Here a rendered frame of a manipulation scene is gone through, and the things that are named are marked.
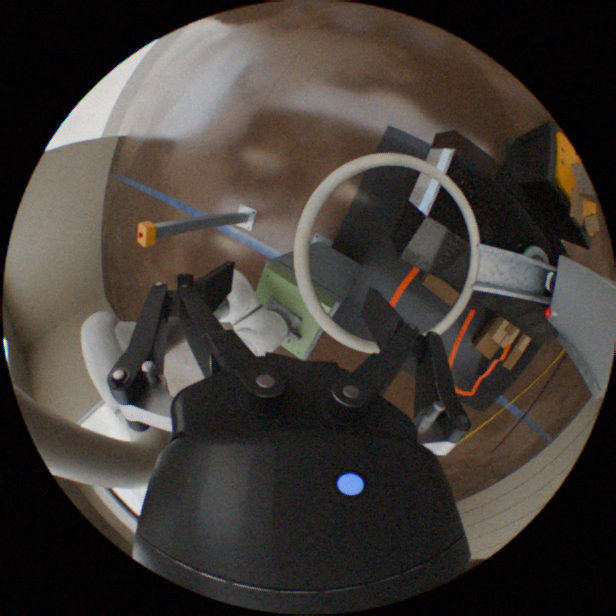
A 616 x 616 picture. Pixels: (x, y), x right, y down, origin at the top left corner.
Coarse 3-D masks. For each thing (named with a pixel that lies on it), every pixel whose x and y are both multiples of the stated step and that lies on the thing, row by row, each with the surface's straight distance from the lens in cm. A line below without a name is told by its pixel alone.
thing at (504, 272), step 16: (480, 256) 66; (496, 256) 69; (512, 256) 67; (480, 272) 67; (496, 272) 70; (512, 272) 73; (528, 272) 78; (544, 272) 84; (480, 288) 63; (496, 288) 67; (512, 288) 75; (528, 288) 79; (544, 288) 86
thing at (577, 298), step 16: (560, 256) 81; (560, 272) 80; (576, 272) 74; (592, 272) 70; (560, 288) 79; (576, 288) 74; (592, 288) 69; (608, 288) 66; (560, 304) 78; (576, 304) 73; (592, 304) 69; (608, 304) 65; (560, 320) 78; (576, 320) 72; (592, 320) 68; (608, 320) 65; (576, 336) 72; (592, 336) 68; (608, 336) 64; (592, 352) 67; (608, 352) 64; (592, 368) 67; (608, 368) 64
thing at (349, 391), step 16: (400, 336) 14; (416, 336) 15; (384, 352) 11; (400, 352) 12; (368, 368) 9; (384, 368) 9; (400, 368) 15; (336, 384) 7; (352, 384) 7; (368, 384) 7; (384, 384) 10; (336, 400) 6; (352, 400) 7; (368, 400) 7; (336, 416) 7; (352, 416) 7
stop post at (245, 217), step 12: (204, 216) 171; (216, 216) 176; (228, 216) 183; (240, 216) 196; (252, 216) 205; (144, 228) 135; (156, 228) 137; (168, 228) 145; (180, 228) 151; (192, 228) 159; (204, 228) 167; (144, 240) 136
